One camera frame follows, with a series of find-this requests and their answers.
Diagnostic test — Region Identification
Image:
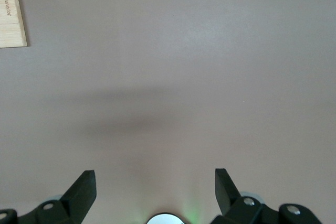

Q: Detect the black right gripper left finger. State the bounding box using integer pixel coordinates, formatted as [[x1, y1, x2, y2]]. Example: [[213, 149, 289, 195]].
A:
[[0, 169, 97, 224]]

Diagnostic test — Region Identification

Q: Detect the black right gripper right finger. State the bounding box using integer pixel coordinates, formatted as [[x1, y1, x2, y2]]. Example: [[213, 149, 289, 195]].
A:
[[209, 168, 322, 224]]

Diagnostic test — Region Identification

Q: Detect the wooden cutting board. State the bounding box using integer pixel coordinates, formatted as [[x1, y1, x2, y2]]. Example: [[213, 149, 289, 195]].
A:
[[0, 0, 28, 49]]

